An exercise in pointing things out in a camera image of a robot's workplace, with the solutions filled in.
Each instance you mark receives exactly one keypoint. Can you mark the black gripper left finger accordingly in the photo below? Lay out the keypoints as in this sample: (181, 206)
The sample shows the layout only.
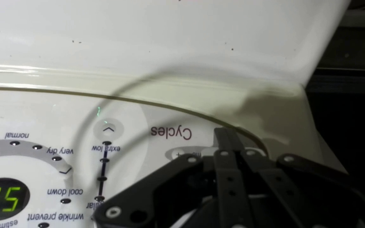
(182, 185)

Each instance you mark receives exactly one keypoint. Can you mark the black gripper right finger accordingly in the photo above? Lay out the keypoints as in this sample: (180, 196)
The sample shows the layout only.
(296, 190)

